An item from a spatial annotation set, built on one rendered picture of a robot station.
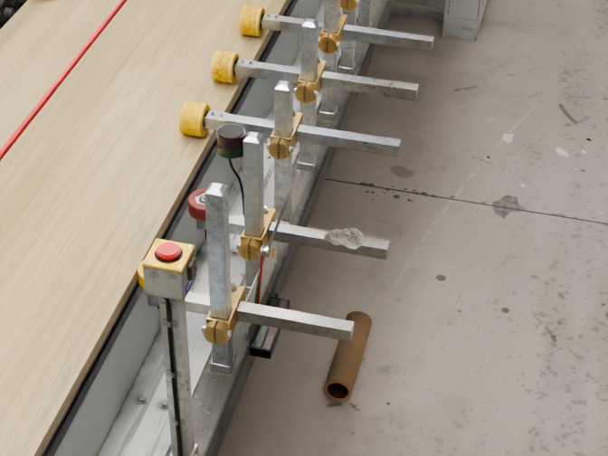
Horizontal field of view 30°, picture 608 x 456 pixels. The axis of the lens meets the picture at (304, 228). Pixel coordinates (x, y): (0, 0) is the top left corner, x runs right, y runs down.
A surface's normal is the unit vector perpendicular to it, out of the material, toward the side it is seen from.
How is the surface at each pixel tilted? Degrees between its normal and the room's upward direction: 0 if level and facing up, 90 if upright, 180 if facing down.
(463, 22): 90
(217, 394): 0
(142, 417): 0
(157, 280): 90
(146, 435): 0
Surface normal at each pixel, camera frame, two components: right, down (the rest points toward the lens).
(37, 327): 0.02, -0.78
